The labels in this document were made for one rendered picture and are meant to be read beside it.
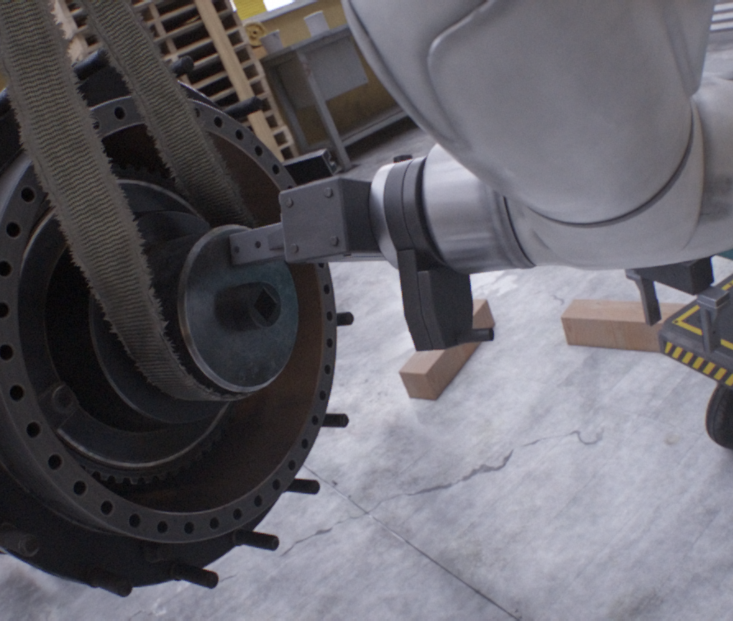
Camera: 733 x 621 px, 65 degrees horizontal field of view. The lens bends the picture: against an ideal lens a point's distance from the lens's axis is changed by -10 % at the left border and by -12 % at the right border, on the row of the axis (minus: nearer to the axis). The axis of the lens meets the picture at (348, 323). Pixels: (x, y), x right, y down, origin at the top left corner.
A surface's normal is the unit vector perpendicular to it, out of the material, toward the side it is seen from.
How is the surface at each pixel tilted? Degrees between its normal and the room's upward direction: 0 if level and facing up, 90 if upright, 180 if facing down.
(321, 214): 62
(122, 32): 102
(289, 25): 90
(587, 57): 116
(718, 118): 43
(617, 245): 135
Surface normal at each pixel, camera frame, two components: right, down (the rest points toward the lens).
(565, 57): 0.17, 0.76
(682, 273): -0.88, 0.46
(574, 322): -0.64, 0.55
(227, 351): 0.81, -0.07
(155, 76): 0.59, 0.31
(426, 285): -0.58, 0.09
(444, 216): -0.54, 0.32
